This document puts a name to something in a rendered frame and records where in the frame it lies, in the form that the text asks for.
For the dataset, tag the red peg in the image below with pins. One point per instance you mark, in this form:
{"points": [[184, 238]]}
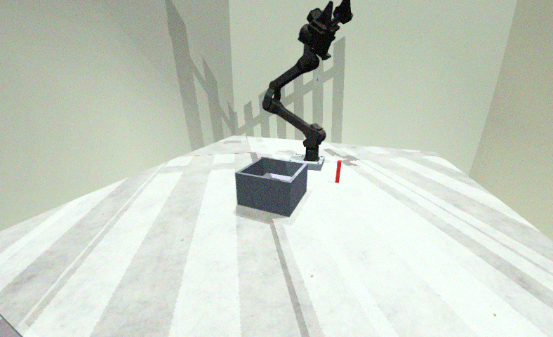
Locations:
{"points": [[337, 176]]}

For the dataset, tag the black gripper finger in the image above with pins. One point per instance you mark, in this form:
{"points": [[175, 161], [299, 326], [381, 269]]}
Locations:
{"points": [[345, 8], [324, 20]]}

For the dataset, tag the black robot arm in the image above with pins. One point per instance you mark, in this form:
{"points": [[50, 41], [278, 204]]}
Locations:
{"points": [[307, 63]]}

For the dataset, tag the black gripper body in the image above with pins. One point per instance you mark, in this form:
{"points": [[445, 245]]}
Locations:
{"points": [[326, 37]]}

